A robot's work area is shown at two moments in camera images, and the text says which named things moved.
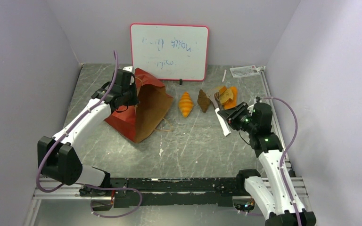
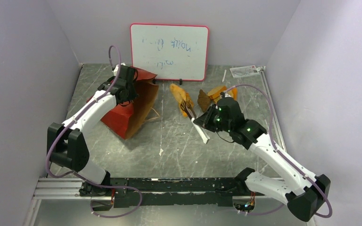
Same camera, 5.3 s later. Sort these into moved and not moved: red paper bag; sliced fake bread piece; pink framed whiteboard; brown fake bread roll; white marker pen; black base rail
Moved: sliced fake bread piece; red paper bag
Not moved: white marker pen; brown fake bread roll; pink framed whiteboard; black base rail
